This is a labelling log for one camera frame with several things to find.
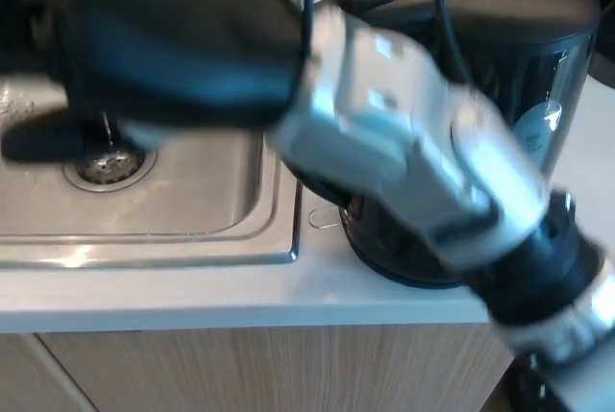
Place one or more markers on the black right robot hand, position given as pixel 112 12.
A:
pixel 182 47

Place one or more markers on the black electric kettle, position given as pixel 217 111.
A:
pixel 528 23

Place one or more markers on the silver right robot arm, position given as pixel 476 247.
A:
pixel 408 143

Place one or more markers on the black kettle base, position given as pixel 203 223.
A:
pixel 408 280

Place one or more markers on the metal sink drain strainer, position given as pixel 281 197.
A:
pixel 110 167

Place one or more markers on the stainless steel sink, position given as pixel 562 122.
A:
pixel 192 210

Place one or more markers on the black round container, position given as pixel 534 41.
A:
pixel 605 23

